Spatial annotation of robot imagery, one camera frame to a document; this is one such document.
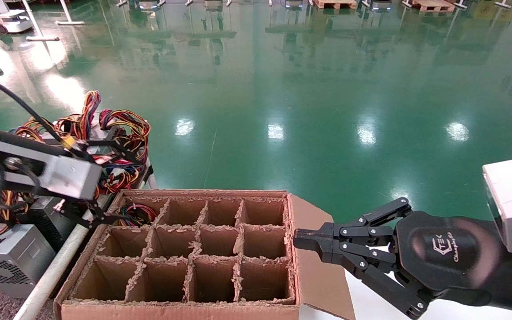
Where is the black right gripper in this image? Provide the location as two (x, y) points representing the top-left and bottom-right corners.
(294, 198), (502, 320)

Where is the grey power supply with wires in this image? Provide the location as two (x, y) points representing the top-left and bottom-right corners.
(117, 203), (160, 228)

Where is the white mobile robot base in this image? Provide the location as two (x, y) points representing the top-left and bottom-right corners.
(0, 0), (34, 35)

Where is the cardboard box with dividers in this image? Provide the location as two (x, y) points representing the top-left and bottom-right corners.
(53, 189), (357, 320)

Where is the dark grey power supply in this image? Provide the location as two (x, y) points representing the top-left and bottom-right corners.
(28, 196), (81, 240)

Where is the light grey power supply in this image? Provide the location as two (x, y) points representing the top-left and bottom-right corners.
(0, 224), (56, 299)

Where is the wooden pallet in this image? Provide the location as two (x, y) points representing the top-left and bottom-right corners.
(412, 0), (456, 12)
(313, 0), (358, 10)

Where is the coloured wire bundle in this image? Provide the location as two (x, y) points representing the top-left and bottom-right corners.
(98, 110), (151, 154)
(54, 90), (102, 144)

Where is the white metal frame tube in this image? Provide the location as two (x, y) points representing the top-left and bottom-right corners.
(14, 202), (105, 320)

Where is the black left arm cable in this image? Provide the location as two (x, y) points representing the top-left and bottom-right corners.
(0, 71), (75, 148)

